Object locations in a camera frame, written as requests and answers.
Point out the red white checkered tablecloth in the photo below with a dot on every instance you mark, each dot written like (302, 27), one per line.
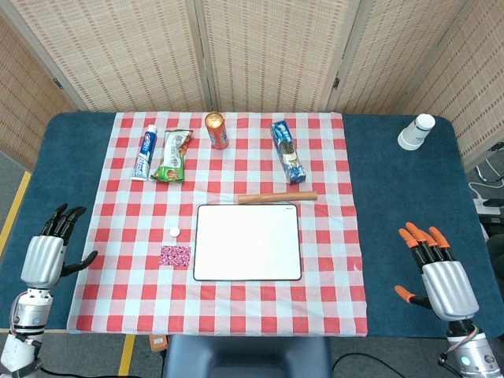
(220, 307)

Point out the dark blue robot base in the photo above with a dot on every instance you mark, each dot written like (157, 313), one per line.
(244, 358)

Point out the right silver hand orange fingertips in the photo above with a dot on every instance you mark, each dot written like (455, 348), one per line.
(449, 289)

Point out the metal screen hinge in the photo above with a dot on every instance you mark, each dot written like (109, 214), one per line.
(336, 82)
(58, 83)

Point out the orange drink can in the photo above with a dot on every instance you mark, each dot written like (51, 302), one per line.
(217, 132)

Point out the woven bamboo folding screen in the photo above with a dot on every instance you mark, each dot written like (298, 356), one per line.
(271, 51)

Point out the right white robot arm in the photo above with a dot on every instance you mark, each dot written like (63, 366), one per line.
(472, 352)

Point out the small orange box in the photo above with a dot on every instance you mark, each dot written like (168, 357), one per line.
(158, 342)

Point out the white power strip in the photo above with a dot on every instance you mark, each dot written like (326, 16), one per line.
(487, 206)

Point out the blue white toothpaste tube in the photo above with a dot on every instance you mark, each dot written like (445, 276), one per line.
(145, 151)

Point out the left silver hand black fingers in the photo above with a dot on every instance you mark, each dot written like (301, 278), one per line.
(43, 260)

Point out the white paper cup stack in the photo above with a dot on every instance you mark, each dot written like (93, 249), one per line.
(414, 133)

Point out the dark blue table cover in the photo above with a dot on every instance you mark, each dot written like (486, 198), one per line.
(397, 189)

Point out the blue cookie package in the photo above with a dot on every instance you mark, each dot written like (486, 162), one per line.
(288, 153)

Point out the green snack bag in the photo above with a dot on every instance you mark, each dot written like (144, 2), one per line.
(172, 157)

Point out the white rectangular board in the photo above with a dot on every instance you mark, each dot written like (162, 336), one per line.
(247, 242)

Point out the small white cap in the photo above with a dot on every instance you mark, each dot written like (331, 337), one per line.
(174, 232)

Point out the wooden rolling pin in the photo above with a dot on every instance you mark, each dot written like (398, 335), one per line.
(275, 197)

